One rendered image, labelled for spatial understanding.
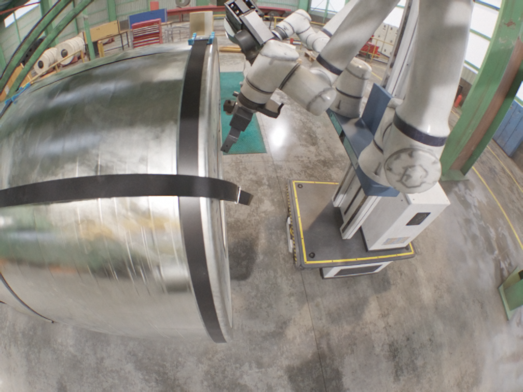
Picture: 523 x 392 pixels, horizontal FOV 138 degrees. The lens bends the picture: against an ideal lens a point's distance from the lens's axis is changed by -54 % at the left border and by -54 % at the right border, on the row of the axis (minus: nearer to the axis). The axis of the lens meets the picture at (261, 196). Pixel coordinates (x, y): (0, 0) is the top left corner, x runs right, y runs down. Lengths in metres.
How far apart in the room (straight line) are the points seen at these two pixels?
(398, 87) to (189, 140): 0.97
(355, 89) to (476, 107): 2.46
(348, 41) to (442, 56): 0.25
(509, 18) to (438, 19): 3.03
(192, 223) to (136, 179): 0.11
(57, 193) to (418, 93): 0.66
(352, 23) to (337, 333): 1.60
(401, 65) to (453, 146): 2.49
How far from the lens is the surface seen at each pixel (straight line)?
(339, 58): 0.64
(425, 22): 0.52
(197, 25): 5.37
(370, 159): 0.79
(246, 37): 0.74
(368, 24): 0.63
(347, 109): 1.13
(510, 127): 9.71
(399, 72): 1.11
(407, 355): 1.91
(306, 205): 1.51
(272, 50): 0.53
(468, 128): 3.37
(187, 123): 0.36
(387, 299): 1.84
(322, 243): 1.37
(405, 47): 1.08
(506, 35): 3.43
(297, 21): 1.13
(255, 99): 0.58
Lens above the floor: 1.46
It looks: 50 degrees down
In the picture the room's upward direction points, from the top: 7 degrees clockwise
